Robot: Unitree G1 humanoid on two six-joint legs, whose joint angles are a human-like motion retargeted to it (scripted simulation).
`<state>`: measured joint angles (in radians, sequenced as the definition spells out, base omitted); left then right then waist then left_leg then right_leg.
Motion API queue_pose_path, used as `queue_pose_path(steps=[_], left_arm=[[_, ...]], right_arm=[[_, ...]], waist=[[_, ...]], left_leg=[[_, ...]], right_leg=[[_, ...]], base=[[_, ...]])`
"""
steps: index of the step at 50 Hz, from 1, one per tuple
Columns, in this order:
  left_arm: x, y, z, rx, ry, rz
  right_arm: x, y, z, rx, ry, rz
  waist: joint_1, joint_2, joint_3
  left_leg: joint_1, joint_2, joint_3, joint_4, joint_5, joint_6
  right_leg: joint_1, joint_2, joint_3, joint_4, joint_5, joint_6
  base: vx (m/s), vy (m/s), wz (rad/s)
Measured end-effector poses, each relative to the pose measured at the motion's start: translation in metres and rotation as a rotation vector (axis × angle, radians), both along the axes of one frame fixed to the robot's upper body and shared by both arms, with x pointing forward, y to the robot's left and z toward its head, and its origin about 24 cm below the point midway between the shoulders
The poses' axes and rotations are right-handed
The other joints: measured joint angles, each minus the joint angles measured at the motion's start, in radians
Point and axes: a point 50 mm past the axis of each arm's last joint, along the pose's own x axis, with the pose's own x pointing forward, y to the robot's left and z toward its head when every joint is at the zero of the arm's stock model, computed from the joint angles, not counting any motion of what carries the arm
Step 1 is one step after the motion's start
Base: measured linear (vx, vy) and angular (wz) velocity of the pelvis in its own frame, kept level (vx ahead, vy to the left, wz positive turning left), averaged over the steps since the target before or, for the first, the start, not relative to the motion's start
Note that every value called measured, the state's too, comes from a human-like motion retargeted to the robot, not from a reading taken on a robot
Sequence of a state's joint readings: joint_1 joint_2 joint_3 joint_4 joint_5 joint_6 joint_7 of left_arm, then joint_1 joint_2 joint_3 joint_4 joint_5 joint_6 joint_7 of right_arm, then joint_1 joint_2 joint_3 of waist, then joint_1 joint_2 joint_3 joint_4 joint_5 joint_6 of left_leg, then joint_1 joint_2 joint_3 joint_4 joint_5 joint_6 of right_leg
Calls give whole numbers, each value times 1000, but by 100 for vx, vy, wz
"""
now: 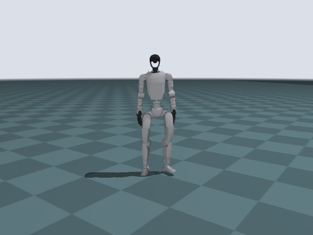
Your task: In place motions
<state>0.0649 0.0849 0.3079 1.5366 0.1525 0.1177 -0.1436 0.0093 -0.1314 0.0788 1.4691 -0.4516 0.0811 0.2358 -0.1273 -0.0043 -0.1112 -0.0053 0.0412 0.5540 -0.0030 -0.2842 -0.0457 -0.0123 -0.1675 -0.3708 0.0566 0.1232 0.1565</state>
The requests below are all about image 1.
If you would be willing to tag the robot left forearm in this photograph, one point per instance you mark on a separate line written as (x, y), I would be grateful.
(173, 103)

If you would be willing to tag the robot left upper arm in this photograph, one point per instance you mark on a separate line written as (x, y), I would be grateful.
(170, 84)

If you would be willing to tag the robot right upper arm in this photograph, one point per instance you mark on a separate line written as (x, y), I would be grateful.
(141, 84)

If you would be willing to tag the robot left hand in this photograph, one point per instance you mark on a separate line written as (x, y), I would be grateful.
(174, 115)

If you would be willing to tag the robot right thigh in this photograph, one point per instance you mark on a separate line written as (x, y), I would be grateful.
(145, 130)

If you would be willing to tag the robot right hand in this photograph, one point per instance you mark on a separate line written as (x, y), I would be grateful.
(139, 118)

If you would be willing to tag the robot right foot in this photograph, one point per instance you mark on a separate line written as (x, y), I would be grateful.
(145, 171)

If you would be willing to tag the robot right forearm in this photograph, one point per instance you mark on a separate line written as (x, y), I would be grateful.
(139, 104)

